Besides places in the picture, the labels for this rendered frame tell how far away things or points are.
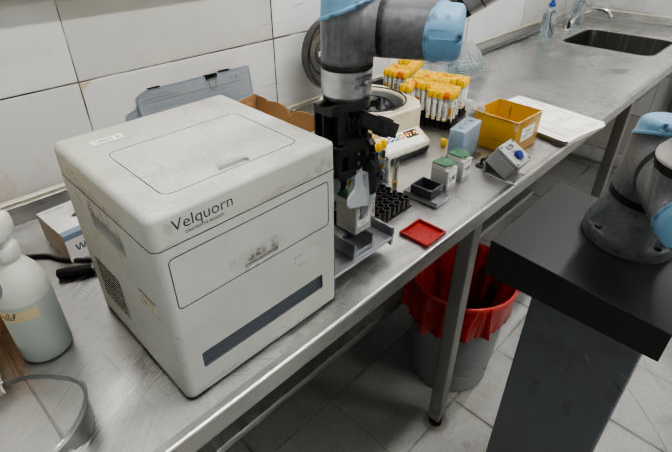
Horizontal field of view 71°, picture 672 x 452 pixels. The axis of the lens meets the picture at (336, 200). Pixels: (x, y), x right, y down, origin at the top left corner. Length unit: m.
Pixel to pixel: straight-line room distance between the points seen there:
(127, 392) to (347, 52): 0.56
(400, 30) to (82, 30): 0.70
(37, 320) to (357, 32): 0.59
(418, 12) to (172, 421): 0.62
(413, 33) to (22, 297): 0.62
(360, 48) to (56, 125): 0.71
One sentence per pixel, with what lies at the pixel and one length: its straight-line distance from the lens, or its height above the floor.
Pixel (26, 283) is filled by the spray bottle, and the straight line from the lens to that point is 0.77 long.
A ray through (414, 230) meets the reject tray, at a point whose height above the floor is 0.88.
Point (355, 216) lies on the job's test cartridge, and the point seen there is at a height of 1.00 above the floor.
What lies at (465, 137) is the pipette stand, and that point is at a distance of 1.23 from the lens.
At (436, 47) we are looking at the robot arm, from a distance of 0.65.
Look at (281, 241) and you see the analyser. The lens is 0.66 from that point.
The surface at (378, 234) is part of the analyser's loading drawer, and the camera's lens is 0.91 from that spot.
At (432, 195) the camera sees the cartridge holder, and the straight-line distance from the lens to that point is 1.07.
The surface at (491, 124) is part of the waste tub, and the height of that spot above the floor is 0.95.
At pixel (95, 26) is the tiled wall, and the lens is 1.14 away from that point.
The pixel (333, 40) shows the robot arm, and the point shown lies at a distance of 0.67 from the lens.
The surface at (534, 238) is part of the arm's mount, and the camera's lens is 0.91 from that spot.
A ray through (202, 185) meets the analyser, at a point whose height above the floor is 1.17.
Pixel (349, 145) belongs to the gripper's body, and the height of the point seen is 1.15.
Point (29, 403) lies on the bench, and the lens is 0.82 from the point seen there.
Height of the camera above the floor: 1.45
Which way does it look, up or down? 32 degrees down
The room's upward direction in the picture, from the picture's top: straight up
